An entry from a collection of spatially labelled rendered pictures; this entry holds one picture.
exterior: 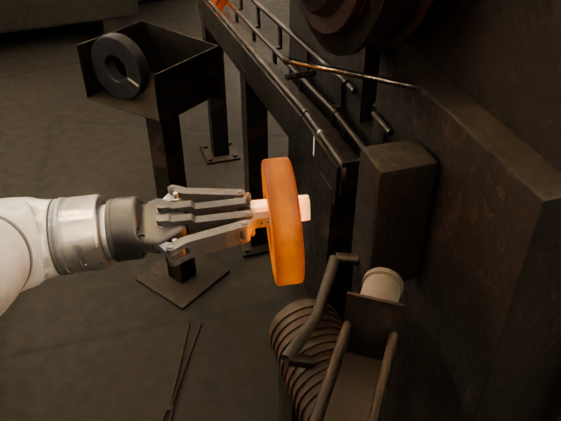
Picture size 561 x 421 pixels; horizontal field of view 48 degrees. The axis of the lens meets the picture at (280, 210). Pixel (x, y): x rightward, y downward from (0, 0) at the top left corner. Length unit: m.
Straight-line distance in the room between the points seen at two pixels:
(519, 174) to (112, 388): 1.17
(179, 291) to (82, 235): 1.15
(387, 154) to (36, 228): 0.50
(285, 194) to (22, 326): 1.30
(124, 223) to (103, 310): 1.15
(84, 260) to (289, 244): 0.23
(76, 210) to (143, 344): 1.04
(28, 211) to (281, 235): 0.28
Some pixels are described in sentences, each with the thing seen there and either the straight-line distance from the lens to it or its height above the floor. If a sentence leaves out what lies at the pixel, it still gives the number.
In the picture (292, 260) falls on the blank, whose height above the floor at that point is 0.83.
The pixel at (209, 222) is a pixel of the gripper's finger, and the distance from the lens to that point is 0.73.
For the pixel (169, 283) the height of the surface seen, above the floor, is 0.01.
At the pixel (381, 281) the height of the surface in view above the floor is 0.69.
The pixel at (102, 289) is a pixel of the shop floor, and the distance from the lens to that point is 1.92.
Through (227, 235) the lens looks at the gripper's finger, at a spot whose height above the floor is 0.85.
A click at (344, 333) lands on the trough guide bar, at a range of 0.83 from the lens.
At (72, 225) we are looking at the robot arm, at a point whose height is 0.87.
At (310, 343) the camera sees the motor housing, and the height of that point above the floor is 0.53.
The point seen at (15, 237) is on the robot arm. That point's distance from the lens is 0.68.
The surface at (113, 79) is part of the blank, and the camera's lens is 1.57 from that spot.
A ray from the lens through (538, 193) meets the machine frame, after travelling 0.79.
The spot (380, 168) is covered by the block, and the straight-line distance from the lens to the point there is 0.92.
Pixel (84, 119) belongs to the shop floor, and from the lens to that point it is 2.79.
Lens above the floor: 1.30
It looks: 37 degrees down
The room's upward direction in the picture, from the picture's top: straight up
